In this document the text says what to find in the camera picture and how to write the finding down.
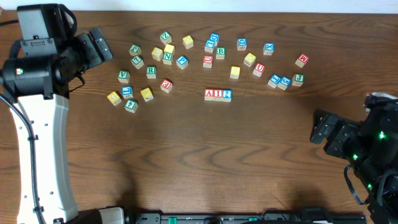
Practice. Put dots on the red E block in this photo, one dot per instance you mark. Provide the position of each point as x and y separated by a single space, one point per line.
166 85

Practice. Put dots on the blue block lower pair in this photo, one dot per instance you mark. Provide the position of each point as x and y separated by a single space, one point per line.
209 46

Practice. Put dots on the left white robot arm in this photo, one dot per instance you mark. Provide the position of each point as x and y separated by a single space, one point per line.
35 79

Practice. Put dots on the blue L block left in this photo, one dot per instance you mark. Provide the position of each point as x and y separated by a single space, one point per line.
127 92

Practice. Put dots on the green Z block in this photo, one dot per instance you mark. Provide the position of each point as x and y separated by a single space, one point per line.
165 38

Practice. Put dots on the blue X block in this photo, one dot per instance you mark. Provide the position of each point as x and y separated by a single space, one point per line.
268 48

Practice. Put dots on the yellow block n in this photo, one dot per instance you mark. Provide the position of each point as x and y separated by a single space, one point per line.
157 54
169 48

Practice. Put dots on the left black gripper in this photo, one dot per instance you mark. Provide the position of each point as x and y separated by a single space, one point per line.
92 58

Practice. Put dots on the green J block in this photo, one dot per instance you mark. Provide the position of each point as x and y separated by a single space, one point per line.
298 80

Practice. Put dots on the blue P block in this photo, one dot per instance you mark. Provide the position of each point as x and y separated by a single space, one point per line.
182 62

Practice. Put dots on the blue block pair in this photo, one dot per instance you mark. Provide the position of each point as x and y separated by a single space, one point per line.
209 46
215 38

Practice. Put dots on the green 7 block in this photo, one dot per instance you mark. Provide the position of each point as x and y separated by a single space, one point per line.
137 62

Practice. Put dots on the red A block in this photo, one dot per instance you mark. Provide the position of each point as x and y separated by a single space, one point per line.
209 94

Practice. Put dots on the green V block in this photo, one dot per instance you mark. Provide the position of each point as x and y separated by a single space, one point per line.
124 76

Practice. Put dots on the yellow block upper right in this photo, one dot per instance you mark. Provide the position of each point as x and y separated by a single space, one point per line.
249 59

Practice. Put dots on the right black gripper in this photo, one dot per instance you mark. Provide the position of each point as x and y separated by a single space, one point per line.
345 127

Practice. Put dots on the red U block right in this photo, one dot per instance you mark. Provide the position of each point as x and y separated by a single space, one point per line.
259 69

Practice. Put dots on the yellow block far left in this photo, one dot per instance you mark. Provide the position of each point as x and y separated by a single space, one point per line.
114 98

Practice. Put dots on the yellow block lower left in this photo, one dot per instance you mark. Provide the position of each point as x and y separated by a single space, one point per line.
147 94

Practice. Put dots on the green R block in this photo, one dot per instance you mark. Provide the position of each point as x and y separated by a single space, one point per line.
151 72

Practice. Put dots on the yellow block top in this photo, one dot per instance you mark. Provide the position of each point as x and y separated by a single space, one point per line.
188 42

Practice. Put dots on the blue block top pair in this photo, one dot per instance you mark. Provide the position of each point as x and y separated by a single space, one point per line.
215 38

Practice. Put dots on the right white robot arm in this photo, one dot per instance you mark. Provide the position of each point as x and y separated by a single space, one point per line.
370 147

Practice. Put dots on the yellow block upper near N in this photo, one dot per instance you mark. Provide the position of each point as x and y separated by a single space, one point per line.
169 48

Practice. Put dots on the green 4 block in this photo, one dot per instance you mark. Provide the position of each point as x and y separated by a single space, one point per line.
131 106

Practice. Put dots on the yellow block centre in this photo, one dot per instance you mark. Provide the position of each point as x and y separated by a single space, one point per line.
235 72

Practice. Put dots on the green B block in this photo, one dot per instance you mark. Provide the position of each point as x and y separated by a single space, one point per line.
220 53

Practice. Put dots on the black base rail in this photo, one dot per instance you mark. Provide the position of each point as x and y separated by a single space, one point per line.
271 216

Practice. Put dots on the green N block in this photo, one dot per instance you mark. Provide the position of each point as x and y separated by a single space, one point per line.
167 58

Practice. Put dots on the blue 2 block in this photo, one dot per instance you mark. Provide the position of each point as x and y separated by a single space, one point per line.
227 95

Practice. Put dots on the blue D block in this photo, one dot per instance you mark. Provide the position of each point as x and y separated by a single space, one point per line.
242 44

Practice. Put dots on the red I block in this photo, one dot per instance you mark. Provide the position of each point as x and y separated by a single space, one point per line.
218 95

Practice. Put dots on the red M block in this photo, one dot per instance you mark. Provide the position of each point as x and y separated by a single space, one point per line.
302 60

